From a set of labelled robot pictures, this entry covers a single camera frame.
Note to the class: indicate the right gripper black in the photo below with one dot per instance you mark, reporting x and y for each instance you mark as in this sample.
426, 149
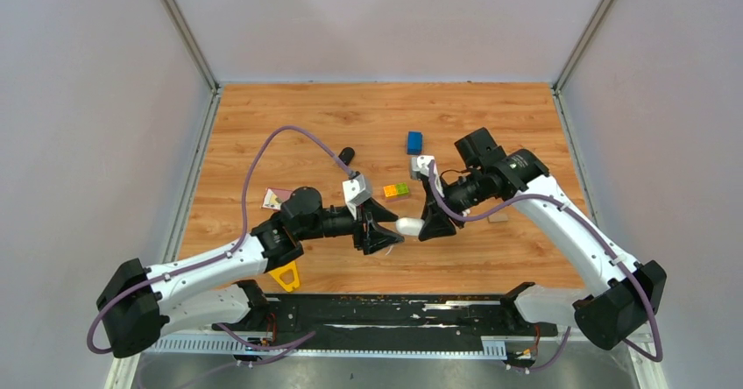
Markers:
435, 224

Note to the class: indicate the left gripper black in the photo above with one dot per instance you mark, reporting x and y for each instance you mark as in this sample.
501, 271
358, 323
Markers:
376, 236

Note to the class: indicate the white earbud charging case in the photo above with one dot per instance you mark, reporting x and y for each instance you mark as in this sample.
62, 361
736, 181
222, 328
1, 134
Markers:
408, 226

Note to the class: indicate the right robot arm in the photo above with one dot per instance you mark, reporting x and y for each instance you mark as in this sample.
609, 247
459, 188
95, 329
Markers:
620, 293

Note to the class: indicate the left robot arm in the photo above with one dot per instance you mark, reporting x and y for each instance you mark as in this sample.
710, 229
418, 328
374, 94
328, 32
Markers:
140, 304

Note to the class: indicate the black earbud charging case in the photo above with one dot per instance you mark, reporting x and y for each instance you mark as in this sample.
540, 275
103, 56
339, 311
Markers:
346, 155

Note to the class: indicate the orange green toy brick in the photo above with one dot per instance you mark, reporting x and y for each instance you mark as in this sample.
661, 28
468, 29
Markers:
396, 191

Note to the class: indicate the small wooden block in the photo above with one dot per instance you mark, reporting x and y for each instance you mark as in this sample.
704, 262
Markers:
498, 218

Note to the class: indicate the blue toy block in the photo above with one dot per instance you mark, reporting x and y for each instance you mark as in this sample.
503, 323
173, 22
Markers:
414, 143

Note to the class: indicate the pink picture card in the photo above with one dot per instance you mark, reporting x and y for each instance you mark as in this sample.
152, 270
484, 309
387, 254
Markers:
274, 197

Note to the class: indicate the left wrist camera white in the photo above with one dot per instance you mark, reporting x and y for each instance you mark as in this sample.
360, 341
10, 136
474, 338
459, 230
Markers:
356, 190

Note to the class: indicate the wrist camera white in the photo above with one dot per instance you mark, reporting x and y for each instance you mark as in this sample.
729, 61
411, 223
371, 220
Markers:
356, 190
419, 167

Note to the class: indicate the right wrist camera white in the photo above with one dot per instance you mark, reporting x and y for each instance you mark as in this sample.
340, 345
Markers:
419, 167

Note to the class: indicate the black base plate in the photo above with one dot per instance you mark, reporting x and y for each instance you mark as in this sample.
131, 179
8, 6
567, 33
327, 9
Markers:
400, 316

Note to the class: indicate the yellow triangular plastic frame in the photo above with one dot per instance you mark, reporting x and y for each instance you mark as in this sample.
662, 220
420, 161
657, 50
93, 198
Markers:
287, 276

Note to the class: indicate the aluminium slotted rail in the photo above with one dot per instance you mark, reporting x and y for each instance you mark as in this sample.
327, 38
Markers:
325, 348

